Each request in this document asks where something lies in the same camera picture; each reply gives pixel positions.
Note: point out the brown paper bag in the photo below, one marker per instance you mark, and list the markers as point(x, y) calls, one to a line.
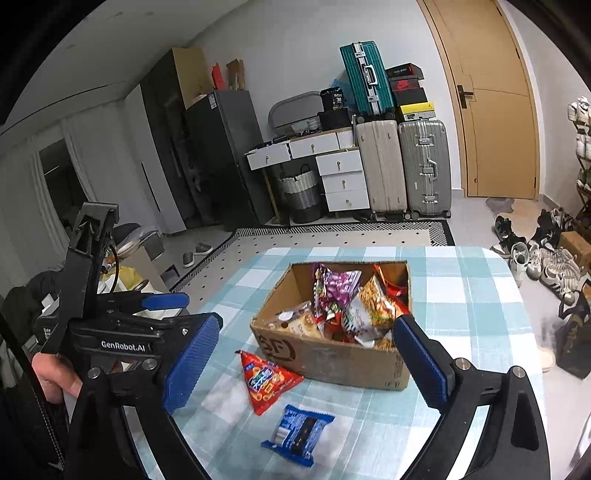
point(235, 74)

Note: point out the beige suitcase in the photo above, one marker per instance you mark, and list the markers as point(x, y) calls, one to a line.
point(378, 170)

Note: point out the tall dark cabinet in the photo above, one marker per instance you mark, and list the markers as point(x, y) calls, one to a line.
point(161, 138)

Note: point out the red snack bag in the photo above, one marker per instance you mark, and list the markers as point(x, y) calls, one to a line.
point(265, 376)

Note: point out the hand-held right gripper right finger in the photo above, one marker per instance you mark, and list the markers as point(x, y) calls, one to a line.
point(422, 364)

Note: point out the person's left hand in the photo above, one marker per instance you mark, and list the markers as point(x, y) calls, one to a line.
point(57, 376)

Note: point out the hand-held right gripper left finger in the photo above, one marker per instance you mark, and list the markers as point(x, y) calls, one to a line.
point(194, 364)

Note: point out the grey oval tub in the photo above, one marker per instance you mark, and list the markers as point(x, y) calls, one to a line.
point(291, 113)

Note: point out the black tote bag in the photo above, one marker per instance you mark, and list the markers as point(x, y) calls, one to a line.
point(575, 332)

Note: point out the white drawer cabinet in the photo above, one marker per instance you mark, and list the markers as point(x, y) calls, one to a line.
point(341, 184)

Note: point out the white orange snack bag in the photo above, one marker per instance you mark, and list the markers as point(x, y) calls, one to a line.
point(369, 309)

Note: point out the wooden door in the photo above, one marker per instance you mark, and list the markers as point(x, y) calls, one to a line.
point(498, 138)

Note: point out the shiny purple snack bag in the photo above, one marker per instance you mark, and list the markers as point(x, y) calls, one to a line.
point(337, 286)

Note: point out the woven laundry basket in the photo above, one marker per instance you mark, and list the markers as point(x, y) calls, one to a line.
point(300, 194)

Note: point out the dark grey fridge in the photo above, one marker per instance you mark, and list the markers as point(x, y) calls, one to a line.
point(226, 152)

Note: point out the small brown cardboard box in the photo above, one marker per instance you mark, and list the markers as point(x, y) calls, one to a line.
point(575, 249)

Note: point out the blue cookie packet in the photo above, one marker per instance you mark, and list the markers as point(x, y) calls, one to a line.
point(300, 431)

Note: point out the black packet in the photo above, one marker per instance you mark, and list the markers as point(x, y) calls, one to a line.
point(333, 98)

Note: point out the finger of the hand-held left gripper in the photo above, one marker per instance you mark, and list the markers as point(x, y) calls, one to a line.
point(164, 301)
point(180, 328)

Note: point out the pile of shoes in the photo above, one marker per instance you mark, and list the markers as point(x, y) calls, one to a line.
point(535, 249)

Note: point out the clear cake packet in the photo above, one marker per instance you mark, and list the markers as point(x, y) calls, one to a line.
point(302, 325)

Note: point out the yellow black shoe box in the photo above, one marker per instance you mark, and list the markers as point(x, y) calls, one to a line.
point(418, 112)

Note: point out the rows of shoes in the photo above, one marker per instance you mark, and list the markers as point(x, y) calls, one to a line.
point(582, 124)

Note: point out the teal suitcase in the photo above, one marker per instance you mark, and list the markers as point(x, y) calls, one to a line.
point(364, 78)

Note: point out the grey slipper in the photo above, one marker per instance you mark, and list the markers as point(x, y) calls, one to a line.
point(203, 249)
point(188, 260)

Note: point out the red black shoe box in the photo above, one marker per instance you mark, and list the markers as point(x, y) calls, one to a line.
point(405, 84)

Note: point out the silver suitcase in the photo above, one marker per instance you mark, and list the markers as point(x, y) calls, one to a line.
point(425, 166)

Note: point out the orange red snack packet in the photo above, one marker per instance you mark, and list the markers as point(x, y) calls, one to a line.
point(397, 293)

